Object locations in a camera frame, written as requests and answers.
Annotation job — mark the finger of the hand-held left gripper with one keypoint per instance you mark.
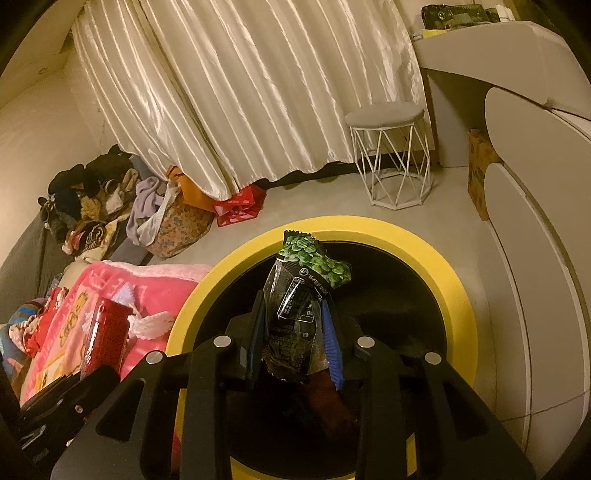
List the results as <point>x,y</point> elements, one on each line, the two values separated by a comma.
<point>92,383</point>

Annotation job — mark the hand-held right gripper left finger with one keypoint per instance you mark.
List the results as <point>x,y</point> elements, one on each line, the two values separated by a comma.
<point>254,341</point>

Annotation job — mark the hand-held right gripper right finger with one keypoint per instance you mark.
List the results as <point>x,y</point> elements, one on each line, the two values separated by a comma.
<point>330,346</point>

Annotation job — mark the red packet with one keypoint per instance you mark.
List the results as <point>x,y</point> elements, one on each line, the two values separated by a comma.
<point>104,332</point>

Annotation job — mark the green pea snack packet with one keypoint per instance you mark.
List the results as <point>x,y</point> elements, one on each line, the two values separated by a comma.
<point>291,304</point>

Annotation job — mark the yellow rimmed black bin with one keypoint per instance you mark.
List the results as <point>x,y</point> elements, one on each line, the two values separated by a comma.
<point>406,240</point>

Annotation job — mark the red floral cloth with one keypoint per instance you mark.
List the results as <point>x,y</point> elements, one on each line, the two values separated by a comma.
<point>55,297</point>

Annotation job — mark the colourful patterned cloth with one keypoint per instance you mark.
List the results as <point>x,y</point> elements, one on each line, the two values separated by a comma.
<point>18,318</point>

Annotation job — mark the pink printed blanket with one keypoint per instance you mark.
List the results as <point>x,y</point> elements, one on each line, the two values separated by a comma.
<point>152,286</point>

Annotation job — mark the grey sofa back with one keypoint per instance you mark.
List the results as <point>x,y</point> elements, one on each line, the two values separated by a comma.
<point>27,267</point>

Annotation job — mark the floral fabric bag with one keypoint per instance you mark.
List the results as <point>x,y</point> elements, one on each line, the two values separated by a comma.
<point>180,226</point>

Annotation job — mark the red bag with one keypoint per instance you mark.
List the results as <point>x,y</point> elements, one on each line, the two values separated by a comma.
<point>238,203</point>

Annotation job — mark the orange bag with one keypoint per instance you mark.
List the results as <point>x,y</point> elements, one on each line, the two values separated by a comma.
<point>191,191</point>

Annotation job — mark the lavender cloth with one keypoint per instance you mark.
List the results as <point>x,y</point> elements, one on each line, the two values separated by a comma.
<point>147,194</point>

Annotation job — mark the pile of clothes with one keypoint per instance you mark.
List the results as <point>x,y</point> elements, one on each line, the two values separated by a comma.
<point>92,194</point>

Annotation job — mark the cardboard box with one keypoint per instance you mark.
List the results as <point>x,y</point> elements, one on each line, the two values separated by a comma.
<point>480,175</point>

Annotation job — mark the white rounded cabinet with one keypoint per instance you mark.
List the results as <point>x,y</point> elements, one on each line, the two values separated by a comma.
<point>545,230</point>

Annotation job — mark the cream satin curtain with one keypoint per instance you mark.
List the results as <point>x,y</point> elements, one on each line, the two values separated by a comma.
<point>254,92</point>

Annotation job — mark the yellow sponge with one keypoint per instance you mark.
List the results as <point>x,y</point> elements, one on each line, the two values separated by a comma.
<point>431,34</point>

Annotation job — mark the white desk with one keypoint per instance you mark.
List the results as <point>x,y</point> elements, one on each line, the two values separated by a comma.
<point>485,50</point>

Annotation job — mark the dark green patterned bag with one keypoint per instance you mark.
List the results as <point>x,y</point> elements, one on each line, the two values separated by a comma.
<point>457,13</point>

